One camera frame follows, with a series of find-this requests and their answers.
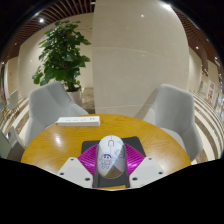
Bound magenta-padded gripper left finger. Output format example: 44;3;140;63
56;144;100;189

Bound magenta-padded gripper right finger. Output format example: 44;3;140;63
123;143;166;189

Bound white cartoon-print computer mouse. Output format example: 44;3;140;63
95;134;127;180

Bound black mouse pad green lines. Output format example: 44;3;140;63
80;135;147;188

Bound white power strip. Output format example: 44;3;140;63
54;115;102;128

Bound white chair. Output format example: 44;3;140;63
4;89;20;118

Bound green potted plant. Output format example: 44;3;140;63
31;19;92;106

